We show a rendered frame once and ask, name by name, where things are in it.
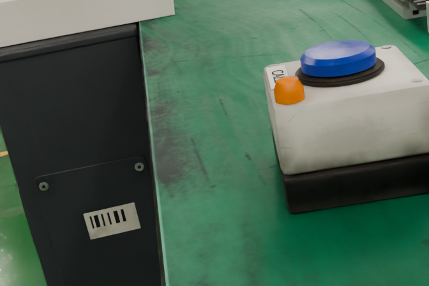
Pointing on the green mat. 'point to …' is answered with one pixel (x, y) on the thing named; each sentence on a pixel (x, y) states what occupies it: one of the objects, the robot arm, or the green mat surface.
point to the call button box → (352, 134)
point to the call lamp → (288, 90)
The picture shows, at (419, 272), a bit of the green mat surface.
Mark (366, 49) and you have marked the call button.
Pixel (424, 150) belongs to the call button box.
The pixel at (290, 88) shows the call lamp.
